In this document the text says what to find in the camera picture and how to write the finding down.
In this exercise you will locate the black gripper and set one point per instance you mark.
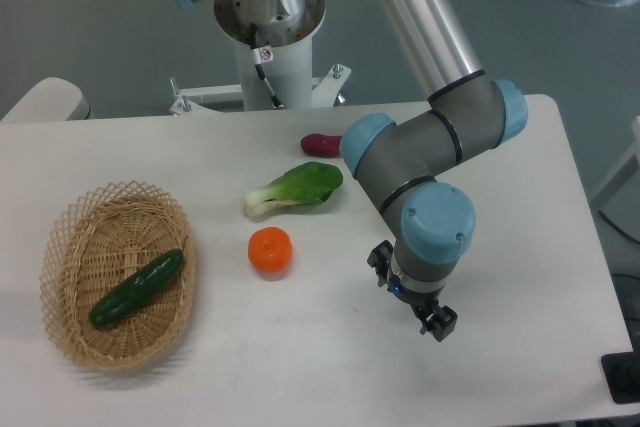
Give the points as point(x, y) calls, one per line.
point(422, 296)

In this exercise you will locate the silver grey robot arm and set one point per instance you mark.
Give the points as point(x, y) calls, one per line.
point(397, 165)

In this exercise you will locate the green cucumber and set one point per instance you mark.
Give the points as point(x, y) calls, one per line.
point(136, 290)

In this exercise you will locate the woven wicker basket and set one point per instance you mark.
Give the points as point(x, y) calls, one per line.
point(100, 240)

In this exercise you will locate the green bok choy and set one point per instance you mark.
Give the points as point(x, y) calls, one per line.
point(311, 183)

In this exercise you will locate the orange tangerine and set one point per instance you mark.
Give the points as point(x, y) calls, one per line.
point(270, 250)

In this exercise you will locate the purple sweet potato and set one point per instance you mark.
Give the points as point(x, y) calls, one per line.
point(321, 145)

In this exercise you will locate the black box at table edge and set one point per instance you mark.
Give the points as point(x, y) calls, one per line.
point(621, 372)

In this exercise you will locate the white chair armrest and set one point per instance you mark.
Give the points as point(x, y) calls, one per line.
point(50, 100)

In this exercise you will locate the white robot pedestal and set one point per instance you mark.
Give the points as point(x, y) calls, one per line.
point(272, 45)

